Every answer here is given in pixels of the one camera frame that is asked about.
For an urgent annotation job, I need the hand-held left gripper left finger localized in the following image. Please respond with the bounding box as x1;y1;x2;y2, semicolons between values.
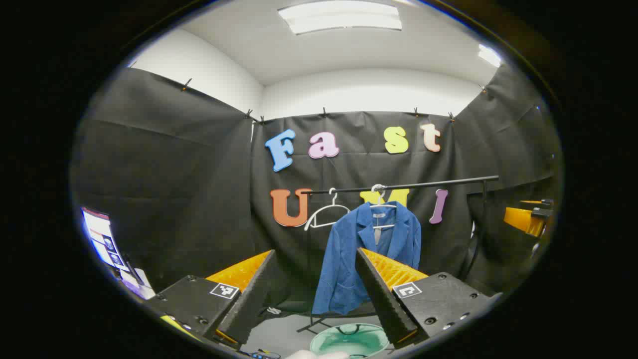
145;249;278;346

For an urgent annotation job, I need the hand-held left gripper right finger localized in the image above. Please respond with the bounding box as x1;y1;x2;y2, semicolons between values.
355;247;503;346

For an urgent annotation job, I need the green laundry hamper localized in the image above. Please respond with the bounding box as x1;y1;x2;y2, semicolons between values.
309;323;390;359

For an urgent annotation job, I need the blue jacket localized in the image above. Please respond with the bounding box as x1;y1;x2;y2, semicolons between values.
312;201;422;316

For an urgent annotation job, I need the black metal clothes rack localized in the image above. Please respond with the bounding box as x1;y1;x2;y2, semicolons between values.
297;175;500;334

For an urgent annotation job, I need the white plastic hanger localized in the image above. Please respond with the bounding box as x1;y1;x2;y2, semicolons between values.
369;183;398;230
304;187;352;231

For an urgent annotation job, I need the black backdrop cloth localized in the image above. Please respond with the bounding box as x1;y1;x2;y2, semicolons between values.
70;62;564;320

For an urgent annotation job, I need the small ceiling light panel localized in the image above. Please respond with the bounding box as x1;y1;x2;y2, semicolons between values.
478;43;502;68

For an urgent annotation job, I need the large ceiling light panel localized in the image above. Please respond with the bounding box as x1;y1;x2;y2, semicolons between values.
278;0;403;35

